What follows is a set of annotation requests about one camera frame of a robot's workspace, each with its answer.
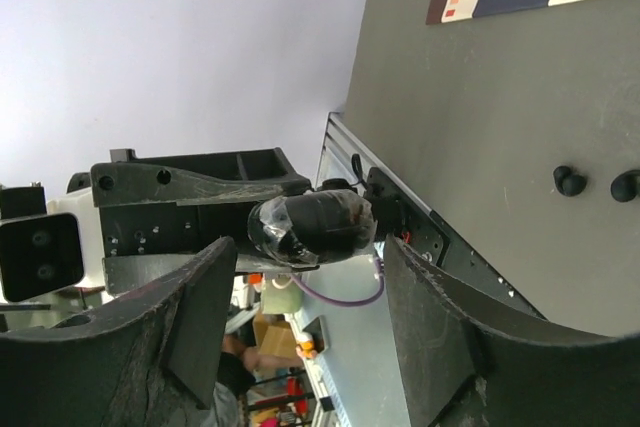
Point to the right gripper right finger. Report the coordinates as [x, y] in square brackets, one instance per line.
[467, 359]

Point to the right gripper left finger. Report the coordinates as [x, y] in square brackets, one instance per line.
[147, 358]

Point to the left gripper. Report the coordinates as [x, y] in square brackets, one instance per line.
[163, 237]

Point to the black earbud case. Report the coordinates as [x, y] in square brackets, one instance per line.
[312, 229]

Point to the black earbud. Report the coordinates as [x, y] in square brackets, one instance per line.
[625, 187]
[568, 183]

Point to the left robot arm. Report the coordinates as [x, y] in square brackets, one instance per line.
[156, 213]

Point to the cardboard box in background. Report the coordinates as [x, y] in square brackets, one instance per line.
[274, 336]

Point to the green mug in background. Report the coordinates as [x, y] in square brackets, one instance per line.
[280, 295]

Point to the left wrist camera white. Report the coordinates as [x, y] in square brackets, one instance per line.
[49, 245]

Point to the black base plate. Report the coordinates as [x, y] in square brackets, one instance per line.
[435, 240]

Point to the aluminium frame rail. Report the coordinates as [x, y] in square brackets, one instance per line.
[340, 144]

